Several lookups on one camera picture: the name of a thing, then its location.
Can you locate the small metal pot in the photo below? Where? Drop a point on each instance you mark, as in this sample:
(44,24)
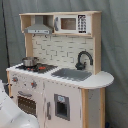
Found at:
(29,61)

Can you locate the white toy microwave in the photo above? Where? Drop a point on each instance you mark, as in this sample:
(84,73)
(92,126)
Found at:
(73,24)

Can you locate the grey backdrop curtain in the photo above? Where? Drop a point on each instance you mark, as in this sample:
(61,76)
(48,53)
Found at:
(114,44)

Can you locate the grey range hood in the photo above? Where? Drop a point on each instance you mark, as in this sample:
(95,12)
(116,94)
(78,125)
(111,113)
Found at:
(39,27)

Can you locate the white cupboard door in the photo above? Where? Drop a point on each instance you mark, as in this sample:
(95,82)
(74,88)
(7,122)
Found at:
(63,106)

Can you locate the black toy stovetop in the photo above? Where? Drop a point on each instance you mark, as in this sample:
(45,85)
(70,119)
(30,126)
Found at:
(38,68)

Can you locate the left red stove knob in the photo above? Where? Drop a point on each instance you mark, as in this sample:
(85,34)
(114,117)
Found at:
(14,79)

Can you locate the wooden toy kitchen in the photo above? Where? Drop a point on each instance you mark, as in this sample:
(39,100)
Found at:
(61,50)

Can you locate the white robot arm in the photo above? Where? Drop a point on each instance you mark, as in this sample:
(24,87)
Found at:
(11,116)

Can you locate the right red stove knob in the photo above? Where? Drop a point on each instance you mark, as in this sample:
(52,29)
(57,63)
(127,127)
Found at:
(33,84)

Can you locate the black toy faucet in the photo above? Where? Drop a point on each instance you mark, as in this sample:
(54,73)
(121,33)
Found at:
(81,65)

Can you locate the grey toy sink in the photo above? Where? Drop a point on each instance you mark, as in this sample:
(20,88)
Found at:
(72,74)

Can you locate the red stove knob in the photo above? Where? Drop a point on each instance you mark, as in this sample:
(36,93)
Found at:
(33,84)
(14,79)

